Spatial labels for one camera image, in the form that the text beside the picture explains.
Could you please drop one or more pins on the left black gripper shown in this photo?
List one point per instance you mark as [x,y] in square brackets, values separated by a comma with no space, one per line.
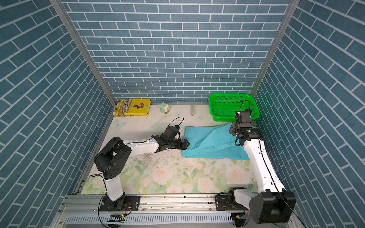
[181,147]

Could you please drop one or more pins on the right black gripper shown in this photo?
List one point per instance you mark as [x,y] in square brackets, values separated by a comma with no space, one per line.
[232,128]

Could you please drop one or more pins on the teal long pants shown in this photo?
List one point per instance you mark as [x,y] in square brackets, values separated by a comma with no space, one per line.
[213,142]

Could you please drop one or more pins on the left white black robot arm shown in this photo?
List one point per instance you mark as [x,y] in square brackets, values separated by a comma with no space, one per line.
[112,158]

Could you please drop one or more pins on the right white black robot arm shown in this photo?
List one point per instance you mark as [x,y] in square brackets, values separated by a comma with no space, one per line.
[272,203]

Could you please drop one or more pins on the green plastic basket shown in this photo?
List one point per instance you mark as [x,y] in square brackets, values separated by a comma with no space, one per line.
[223,107]

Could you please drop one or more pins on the floral table mat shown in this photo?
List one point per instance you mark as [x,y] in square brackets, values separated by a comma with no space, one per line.
[168,171]

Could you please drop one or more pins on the pale green tape dispenser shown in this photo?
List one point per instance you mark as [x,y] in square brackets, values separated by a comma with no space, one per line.
[164,108]

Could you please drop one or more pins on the yellow book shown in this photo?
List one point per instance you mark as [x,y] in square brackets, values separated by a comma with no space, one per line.
[132,107]

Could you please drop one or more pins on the aluminium mounting rail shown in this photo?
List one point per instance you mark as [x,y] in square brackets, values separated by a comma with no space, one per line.
[208,210]

